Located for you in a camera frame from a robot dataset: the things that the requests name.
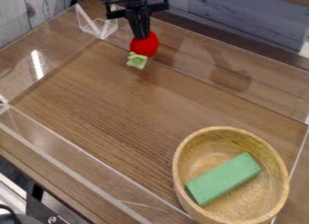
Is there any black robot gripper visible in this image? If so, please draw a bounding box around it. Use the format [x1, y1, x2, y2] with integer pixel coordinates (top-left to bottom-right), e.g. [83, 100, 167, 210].
[104, 0, 168, 38]

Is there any black table leg bracket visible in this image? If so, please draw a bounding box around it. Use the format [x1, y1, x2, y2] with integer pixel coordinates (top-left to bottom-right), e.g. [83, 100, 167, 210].
[25, 183, 73, 224]

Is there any green rectangular block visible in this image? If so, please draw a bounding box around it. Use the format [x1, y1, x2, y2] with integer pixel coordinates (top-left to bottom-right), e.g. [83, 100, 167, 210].
[184, 153, 262, 207]

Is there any red plush strawberry toy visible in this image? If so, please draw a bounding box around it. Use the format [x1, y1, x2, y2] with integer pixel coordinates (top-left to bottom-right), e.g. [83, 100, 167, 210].
[127, 32, 159, 70]

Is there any clear acrylic corner bracket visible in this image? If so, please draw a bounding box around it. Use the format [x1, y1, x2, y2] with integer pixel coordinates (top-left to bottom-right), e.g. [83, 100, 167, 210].
[75, 5, 118, 40]

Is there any clear acrylic tray wall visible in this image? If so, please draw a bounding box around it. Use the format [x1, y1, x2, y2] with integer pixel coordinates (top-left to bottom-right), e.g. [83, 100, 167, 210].
[0, 97, 194, 224]

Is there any black cable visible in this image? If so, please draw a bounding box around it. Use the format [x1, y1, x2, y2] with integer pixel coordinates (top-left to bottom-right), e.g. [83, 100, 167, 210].
[0, 203, 21, 224]

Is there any wooden bowl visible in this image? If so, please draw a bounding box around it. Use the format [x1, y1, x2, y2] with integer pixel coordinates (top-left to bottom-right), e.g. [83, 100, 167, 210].
[172, 126, 290, 224]

